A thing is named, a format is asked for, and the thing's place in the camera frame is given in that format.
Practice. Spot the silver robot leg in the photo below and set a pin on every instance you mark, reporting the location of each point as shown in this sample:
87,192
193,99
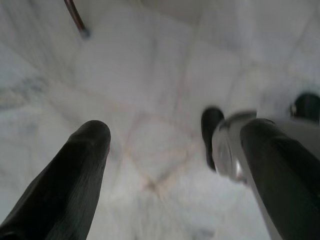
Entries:
226,147

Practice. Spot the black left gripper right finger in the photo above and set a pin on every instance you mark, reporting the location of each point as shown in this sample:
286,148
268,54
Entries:
282,175

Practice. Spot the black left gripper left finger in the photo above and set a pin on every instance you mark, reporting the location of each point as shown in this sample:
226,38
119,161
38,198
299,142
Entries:
67,180

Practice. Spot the dark metal chair leg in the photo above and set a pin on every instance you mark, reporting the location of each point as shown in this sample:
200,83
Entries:
77,18

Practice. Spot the black robot foot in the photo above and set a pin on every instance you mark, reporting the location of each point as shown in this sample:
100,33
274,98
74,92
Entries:
210,130
307,107

